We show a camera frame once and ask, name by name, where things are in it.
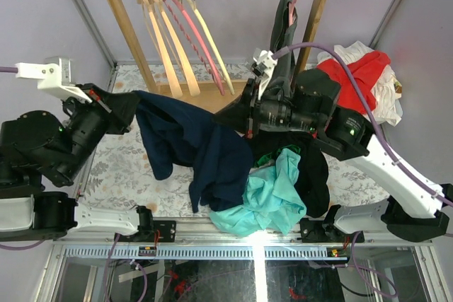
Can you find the red t-shirt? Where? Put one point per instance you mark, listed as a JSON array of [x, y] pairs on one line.
[[366, 72]]

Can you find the cream plastic hanger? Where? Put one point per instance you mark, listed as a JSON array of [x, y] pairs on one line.
[[210, 40]]

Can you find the white garment pile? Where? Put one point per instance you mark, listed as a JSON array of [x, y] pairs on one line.
[[387, 90]]

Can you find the light wooden hanger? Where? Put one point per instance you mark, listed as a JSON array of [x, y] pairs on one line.
[[163, 53], [191, 81]]

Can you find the light wooden hanger left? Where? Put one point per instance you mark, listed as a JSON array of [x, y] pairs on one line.
[[163, 53]]

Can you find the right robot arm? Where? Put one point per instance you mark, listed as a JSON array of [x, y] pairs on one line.
[[412, 211]]

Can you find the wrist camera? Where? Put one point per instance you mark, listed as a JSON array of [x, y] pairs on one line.
[[263, 67], [53, 78]]

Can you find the wooden clothes rack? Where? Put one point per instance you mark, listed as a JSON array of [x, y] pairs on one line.
[[209, 98]]

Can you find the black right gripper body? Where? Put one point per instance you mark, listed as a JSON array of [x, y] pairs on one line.
[[250, 106]]

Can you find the grey t-shirt on hanger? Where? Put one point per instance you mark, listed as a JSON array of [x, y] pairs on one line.
[[282, 35]]

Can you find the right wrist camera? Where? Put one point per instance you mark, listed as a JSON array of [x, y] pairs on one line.
[[263, 67]]

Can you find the floral table mat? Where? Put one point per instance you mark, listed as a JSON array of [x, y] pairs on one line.
[[121, 177]]

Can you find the black t-shirt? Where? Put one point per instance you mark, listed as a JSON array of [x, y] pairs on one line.
[[311, 184]]

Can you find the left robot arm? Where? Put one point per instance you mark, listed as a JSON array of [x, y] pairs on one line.
[[40, 155]]

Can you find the teal t-shirt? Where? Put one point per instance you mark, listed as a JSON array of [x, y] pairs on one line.
[[270, 200]]

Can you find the navy blue t-shirt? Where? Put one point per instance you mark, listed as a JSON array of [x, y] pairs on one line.
[[176, 133]]

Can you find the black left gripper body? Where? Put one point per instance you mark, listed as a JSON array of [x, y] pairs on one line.
[[119, 119]]

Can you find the pink twisted-bar hanger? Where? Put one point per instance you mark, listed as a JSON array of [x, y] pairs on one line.
[[195, 40]]

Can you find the green garment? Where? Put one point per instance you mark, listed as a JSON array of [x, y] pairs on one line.
[[272, 156]]

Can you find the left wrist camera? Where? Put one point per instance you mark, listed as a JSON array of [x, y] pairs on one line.
[[53, 78]]

